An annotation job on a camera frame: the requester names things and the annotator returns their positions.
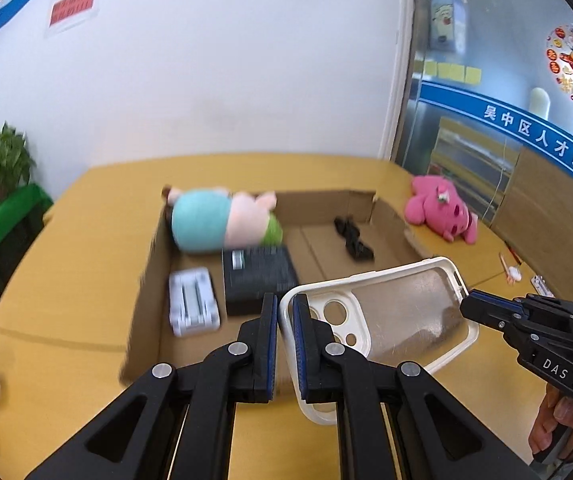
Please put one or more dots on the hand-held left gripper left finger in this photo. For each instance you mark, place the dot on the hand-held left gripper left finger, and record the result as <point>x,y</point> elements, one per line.
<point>268,345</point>

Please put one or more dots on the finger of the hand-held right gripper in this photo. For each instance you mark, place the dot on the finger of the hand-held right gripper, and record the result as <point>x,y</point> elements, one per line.
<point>481,314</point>
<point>491,297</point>

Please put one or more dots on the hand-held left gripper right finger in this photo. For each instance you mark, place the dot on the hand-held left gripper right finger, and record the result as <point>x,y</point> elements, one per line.
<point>300,350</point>

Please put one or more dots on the black product box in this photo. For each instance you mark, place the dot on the black product box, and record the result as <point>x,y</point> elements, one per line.
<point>261,282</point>

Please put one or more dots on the clear white phone case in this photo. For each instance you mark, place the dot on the clear white phone case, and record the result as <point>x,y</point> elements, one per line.
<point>406,300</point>

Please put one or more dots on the white folding phone stand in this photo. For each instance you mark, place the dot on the white folding phone stand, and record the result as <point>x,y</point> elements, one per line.
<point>194,300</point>

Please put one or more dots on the shallow cardboard box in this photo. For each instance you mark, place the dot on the shallow cardboard box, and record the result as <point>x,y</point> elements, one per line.
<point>316,240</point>

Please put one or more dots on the small black clip object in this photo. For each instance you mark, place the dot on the small black clip object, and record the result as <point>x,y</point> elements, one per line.
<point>354,245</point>

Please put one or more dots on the wooden desktop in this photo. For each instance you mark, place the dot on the wooden desktop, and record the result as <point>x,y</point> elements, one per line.
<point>91,240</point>

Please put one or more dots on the person's right hand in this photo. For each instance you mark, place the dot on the person's right hand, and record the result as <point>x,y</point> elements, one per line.
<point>546,427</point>

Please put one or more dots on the white earbuds case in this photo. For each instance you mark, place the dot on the white earbuds case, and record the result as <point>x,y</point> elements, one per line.
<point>515,275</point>

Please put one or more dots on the red pen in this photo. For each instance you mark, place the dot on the red pen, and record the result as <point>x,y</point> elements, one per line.
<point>512,254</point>

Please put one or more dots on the pink bear plush toy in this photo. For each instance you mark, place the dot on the pink bear plush toy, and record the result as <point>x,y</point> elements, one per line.
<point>436,210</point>

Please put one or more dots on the teal pink pig plush toy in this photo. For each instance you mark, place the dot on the teal pink pig plush toy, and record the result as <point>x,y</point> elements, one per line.
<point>201,220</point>

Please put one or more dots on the blue window banner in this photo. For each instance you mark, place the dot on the blue window banner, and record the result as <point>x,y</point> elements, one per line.
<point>466,105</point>

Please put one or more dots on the row of yellow sticky notes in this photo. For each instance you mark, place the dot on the row of yellow sticky notes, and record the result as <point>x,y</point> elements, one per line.
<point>449,70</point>

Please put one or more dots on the cartoon window poster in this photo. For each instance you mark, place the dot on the cartoon window poster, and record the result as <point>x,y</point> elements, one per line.
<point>447,15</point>

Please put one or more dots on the green table cloth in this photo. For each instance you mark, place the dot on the green table cloth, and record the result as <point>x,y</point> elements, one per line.
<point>1,225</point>

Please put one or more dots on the large potted green plant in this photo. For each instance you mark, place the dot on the large potted green plant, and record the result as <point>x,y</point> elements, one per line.
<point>1,160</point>

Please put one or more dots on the yellow frame shelf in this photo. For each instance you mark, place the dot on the yellow frame shelf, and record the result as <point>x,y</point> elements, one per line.
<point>466,160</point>

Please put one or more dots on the red wall sign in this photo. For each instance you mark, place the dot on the red wall sign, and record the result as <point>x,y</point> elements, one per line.
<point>72,7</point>

